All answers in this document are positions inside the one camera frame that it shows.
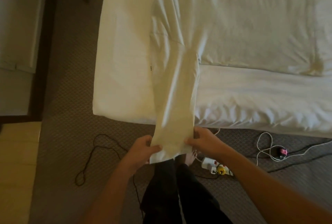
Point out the person's right hand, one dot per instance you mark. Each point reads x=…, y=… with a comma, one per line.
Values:
x=207, y=141

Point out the person's left hand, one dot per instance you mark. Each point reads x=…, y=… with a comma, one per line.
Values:
x=140, y=151

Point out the white printed t-shirt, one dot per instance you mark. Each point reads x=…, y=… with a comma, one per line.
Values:
x=249, y=19

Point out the person's right forearm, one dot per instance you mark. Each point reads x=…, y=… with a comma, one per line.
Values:
x=269, y=190

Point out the person's left leg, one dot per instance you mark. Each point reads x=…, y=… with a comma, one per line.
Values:
x=161, y=195

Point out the person's leg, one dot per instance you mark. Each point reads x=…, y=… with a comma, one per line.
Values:
x=202, y=198
x=161, y=195

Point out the person's right leg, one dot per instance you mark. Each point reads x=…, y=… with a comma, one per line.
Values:
x=202, y=198

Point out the white power strip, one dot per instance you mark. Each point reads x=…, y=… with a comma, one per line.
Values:
x=215, y=167

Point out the white bed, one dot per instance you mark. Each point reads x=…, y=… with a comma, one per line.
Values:
x=124, y=50

